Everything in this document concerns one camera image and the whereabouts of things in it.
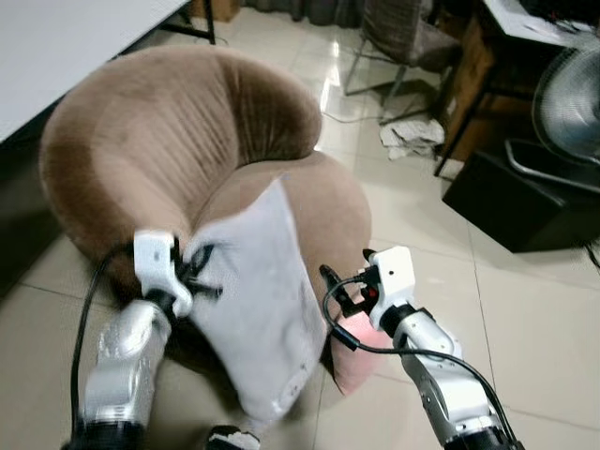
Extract grey pillow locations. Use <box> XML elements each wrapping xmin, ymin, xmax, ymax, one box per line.
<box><xmin>187</xmin><ymin>178</ymin><xmax>329</xmax><ymax>423</ymax></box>

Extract brown round sofa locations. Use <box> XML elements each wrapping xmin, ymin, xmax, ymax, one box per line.
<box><xmin>39</xmin><ymin>45</ymin><xmax>374</xmax><ymax>395</ymax></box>

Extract silver Milux floor fan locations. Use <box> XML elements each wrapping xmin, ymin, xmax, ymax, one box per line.
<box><xmin>506</xmin><ymin>37</ymin><xmax>600</xmax><ymax>193</ymax></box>

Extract black white robot foot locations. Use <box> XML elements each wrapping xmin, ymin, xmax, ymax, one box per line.
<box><xmin>206</xmin><ymin>427</ymin><xmax>262</xmax><ymax>450</ymax></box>

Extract crumpled white cloth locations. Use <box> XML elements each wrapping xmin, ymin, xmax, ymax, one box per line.
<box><xmin>380</xmin><ymin>117</ymin><xmax>446</xmax><ymax>160</ymax></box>

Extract black box under fan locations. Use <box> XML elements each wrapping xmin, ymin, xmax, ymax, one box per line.
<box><xmin>442</xmin><ymin>150</ymin><xmax>600</xmax><ymax>254</ymax></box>

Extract brown cardboard box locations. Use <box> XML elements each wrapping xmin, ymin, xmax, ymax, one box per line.
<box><xmin>187</xmin><ymin>0</ymin><xmax>245</xmax><ymax>24</ymax></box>

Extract grey chair metal legs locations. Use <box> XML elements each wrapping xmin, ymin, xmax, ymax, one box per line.
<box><xmin>342</xmin><ymin>0</ymin><xmax>460</xmax><ymax>99</ymax></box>

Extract large white table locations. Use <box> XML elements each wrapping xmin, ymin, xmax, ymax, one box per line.
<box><xmin>0</xmin><ymin>0</ymin><xmax>217</xmax><ymax>142</ymax></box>

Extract white paper sheet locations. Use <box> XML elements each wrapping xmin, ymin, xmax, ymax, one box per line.
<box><xmin>483</xmin><ymin>0</ymin><xmax>587</xmax><ymax>48</ymax></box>

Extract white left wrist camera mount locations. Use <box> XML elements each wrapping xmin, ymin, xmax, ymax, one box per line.
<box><xmin>134</xmin><ymin>232</ymin><xmax>193</xmax><ymax>317</ymax></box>

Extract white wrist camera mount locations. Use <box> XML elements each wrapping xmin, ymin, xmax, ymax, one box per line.
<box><xmin>366</xmin><ymin>247</ymin><xmax>416</xmax><ymax>329</ymax></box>
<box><xmin>134</xmin><ymin>232</ymin><xmax>193</xmax><ymax>317</ymax></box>

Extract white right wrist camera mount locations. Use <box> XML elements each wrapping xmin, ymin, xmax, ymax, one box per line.
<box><xmin>366</xmin><ymin>247</ymin><xmax>416</xmax><ymax>329</ymax></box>

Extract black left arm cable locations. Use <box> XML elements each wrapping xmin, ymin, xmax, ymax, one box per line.
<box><xmin>70</xmin><ymin>242</ymin><xmax>137</xmax><ymax>442</ymax></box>

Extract wooden desk black frame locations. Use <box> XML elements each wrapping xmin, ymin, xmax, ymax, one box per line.
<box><xmin>434</xmin><ymin>0</ymin><xmax>600</xmax><ymax>179</ymax></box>

